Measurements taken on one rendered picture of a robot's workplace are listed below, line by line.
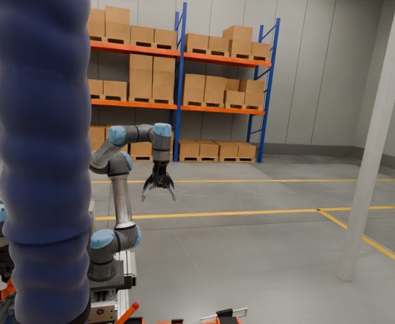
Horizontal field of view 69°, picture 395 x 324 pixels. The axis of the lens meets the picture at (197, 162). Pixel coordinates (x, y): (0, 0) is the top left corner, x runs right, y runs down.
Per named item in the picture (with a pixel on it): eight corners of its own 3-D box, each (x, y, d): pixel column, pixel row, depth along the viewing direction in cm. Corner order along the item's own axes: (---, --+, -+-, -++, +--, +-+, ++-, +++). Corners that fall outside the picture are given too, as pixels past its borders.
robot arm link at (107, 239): (86, 254, 151) (86, 231, 148) (110, 247, 160) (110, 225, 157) (95, 265, 142) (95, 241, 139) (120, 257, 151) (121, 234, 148)
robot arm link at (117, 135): (76, 159, 151) (111, 117, 115) (97, 157, 158) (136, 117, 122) (81, 179, 149) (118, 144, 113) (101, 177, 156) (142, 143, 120)
